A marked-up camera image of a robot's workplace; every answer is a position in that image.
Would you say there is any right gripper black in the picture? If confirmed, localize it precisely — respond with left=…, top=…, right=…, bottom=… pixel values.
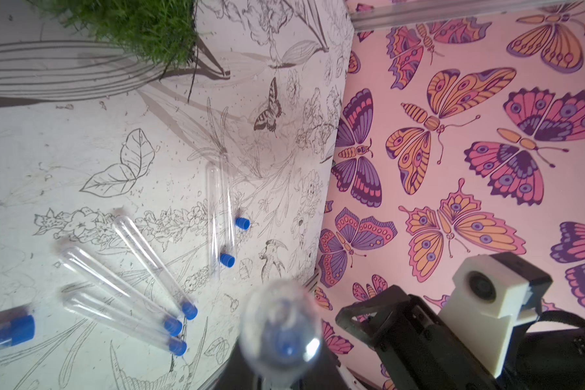
left=336, top=285, right=497, bottom=389

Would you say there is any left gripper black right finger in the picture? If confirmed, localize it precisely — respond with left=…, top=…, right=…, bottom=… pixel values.
left=302, top=344, right=354, bottom=390

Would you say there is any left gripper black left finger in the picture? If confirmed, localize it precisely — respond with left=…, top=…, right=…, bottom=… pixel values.
left=212, top=341, right=258, bottom=390

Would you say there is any test tube blue stopper three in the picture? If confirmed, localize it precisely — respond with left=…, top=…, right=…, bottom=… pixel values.
left=113, top=215, right=198, bottom=320

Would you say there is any test tube blue stopper two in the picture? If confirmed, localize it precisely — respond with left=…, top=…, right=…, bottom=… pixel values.
left=60, top=246, right=183, bottom=336

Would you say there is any clear test tube one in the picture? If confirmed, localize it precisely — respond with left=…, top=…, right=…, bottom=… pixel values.
left=219, top=154, right=237, bottom=257
left=206, top=162, right=223, bottom=277

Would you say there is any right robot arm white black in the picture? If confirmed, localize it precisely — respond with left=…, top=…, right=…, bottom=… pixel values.
left=336, top=285, right=585, bottom=389

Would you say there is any test tube blue stopper front-middle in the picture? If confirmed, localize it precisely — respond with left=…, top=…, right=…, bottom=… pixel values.
left=62, top=291, right=188, bottom=357

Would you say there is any test tube blue stopper left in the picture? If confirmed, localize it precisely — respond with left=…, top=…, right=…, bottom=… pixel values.
left=0, top=305, right=36, bottom=350

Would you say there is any green artificial grass mat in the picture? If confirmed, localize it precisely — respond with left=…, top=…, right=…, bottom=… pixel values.
left=30, top=0, right=198, bottom=68

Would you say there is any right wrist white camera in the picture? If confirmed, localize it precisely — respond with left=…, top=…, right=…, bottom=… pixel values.
left=439, top=252, right=553, bottom=377

